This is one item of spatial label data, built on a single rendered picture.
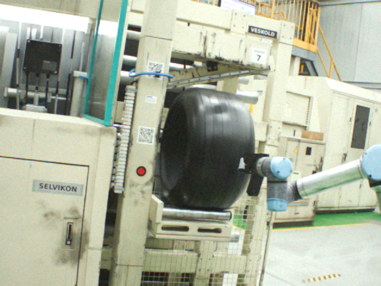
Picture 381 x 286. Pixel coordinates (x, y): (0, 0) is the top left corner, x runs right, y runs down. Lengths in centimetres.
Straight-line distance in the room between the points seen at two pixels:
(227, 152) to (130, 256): 65
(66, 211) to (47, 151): 18
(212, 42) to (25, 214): 148
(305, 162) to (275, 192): 531
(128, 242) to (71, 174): 88
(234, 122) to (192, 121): 18
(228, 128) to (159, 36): 51
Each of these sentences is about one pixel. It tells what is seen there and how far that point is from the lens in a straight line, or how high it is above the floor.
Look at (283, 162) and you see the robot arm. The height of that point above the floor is 122.
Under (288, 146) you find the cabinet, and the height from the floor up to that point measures 112.
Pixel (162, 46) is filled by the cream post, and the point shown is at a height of 162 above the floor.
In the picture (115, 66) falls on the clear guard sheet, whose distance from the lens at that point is 148.
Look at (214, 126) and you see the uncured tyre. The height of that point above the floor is 130.
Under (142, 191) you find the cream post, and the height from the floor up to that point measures 97.
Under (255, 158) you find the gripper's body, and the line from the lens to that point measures 193.
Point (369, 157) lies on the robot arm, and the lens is 166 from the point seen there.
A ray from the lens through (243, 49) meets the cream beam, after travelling 267.
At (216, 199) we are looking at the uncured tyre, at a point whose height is 99.
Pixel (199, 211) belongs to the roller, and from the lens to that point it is 227.
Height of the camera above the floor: 133
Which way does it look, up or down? 3 degrees down
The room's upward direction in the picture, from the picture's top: 8 degrees clockwise
